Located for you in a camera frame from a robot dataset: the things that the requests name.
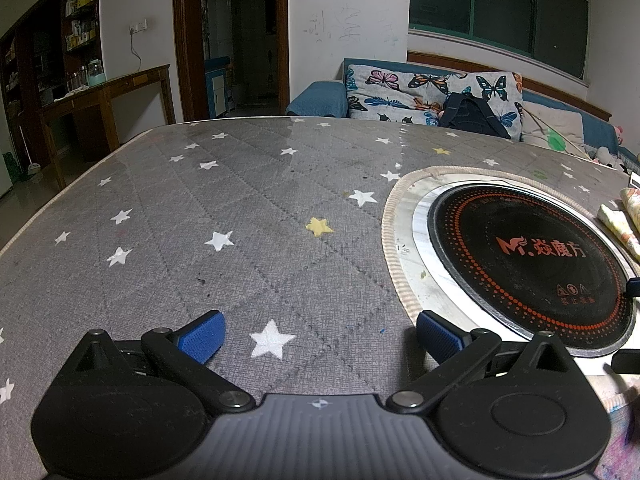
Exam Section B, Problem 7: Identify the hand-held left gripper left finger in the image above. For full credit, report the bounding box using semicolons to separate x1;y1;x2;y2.
61;310;257;414

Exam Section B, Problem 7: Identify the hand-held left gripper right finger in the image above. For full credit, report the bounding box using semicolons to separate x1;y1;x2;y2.
386;311;577;414

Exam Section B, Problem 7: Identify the printed green orange baby garment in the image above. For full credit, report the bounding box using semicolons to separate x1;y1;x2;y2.
597;202;640;264

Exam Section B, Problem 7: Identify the pale printed cloth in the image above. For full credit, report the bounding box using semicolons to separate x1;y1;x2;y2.
597;392;640;480

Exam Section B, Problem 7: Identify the grey star tablecloth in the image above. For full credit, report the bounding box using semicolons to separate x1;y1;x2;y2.
0;116;640;480

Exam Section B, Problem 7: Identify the round black induction cooktop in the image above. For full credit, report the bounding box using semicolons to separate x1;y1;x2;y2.
412;176;640;361

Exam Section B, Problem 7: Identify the green fly swatter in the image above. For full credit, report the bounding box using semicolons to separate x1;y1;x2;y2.
531;114;577;154

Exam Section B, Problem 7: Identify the white pillow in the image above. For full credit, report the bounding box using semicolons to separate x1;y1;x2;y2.
520;102;587;154

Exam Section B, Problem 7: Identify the dark backpack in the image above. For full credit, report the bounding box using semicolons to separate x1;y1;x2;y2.
438;92;512;140

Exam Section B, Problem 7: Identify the white broom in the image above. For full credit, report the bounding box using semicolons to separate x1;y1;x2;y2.
19;125;44;177

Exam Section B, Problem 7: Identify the blue white cabinet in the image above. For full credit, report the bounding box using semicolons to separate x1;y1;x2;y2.
203;57;234;117

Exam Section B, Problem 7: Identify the butterfly print pillow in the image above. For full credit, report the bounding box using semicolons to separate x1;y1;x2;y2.
345;64;524;141

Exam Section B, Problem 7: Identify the blue sofa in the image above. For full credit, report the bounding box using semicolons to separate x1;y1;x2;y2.
286;57;640;162

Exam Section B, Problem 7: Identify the wooden side table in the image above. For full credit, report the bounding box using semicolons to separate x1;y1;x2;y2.
39;64;177;189

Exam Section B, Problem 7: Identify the dark window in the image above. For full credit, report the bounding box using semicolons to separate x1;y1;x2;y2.
408;0;592;82

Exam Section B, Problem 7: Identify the wooden door frame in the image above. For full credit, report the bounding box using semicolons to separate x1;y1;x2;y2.
172;0;291;123

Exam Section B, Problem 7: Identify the wooden wall shelf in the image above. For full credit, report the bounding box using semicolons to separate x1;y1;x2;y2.
0;0;102;171

